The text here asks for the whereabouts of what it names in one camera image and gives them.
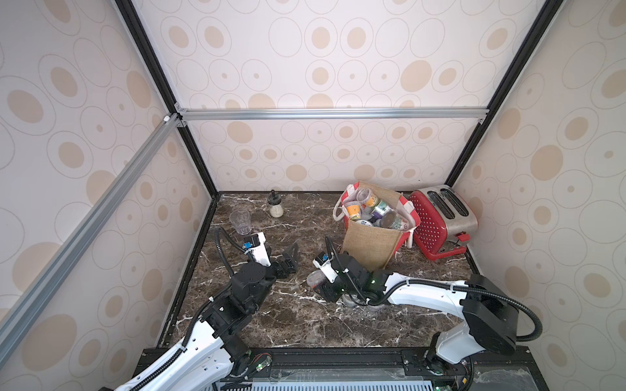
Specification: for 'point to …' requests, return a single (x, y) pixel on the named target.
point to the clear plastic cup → (241, 221)
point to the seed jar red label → (317, 280)
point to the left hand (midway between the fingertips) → (294, 247)
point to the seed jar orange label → (354, 209)
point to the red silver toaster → (448, 222)
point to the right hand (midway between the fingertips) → (326, 279)
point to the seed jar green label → (364, 222)
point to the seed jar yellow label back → (364, 195)
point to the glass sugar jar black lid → (276, 209)
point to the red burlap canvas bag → (374, 246)
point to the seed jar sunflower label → (392, 220)
